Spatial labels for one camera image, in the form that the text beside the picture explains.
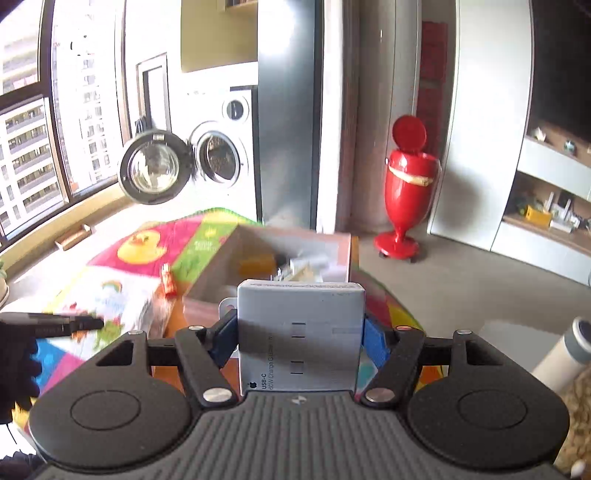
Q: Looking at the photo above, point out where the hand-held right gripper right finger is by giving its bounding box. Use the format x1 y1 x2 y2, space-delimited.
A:
358 313 504 409

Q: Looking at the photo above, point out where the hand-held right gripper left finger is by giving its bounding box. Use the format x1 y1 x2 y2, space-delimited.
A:
96 309 239 409

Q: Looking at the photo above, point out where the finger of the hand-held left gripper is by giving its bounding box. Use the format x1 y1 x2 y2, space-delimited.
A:
0 312 105 332

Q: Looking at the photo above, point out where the pink cardboard box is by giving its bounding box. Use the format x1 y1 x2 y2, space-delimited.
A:
182 224 353 326

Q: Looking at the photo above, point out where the white square cable box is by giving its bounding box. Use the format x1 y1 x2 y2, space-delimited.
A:
236 279 367 397

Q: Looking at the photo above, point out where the person's left hand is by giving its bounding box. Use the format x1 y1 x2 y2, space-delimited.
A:
0 321 43 418

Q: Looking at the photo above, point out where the small wooden tray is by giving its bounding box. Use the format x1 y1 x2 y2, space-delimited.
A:
54 223 96 252

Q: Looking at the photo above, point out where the colourful cartoon play mat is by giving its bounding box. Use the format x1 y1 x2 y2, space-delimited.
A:
13 209 451 416

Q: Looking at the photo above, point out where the round washing machine door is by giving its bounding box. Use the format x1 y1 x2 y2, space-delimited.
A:
117 130 194 206

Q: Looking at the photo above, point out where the dark framed window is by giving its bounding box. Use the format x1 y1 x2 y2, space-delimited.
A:
0 0 126 241

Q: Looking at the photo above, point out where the white shelf cabinet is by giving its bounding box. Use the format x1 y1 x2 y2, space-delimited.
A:
489 119 591 288

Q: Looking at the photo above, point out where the white cylinder with grey cap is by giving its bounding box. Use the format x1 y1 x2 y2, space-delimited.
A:
531 316 591 394

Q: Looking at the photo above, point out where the white washing machine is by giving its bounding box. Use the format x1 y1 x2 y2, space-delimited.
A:
177 85 259 223

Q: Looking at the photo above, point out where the yellow box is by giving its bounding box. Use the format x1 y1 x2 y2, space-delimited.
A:
523 206 553 227

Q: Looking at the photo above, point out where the beige textured rug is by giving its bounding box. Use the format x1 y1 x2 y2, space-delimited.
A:
551 369 591 476

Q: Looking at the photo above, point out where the white router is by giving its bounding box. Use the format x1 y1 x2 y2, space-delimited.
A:
549 191 583 233

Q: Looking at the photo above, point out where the dark framed panel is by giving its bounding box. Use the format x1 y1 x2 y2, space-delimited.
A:
136 52 170 136

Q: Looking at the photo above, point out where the black television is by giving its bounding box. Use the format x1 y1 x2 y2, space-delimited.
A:
530 0 591 131

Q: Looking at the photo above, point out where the red pedestal trash bin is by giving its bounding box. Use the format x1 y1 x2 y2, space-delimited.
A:
372 114 439 262

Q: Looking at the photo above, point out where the red wall banner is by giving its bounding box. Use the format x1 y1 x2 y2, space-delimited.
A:
417 21 449 158

